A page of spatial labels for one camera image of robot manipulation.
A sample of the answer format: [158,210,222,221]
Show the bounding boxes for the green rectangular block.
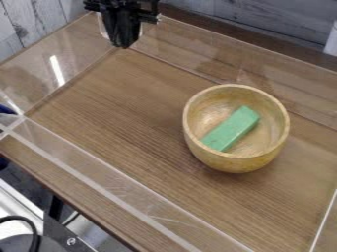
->
[201,106,261,152]

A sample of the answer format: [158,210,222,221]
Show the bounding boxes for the light wooden bowl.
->
[182,84,290,173]

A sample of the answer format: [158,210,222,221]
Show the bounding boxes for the black cable bottom left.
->
[0,215,43,252]

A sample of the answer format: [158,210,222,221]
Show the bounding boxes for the blue object at left edge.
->
[0,104,17,115]

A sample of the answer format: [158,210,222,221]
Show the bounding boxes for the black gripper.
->
[83,0,159,48]

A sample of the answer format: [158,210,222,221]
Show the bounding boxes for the clear acrylic tray enclosure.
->
[0,8,337,252]

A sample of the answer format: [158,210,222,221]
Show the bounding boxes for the black metal bracket with screw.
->
[40,215,98,252]

